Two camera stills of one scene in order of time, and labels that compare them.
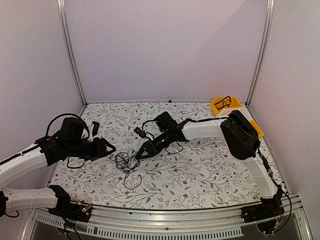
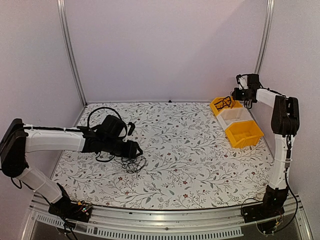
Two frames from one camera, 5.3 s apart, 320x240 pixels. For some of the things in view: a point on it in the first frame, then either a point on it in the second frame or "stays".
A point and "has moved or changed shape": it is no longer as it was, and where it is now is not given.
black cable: [226, 101] stays
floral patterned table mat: [200, 173] stays
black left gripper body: [93, 153] → [130, 152]
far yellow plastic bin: [218, 103] stays
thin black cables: [127, 162] has moved or changed shape
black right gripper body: [160, 146] → [241, 96]
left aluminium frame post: [66, 29] stays
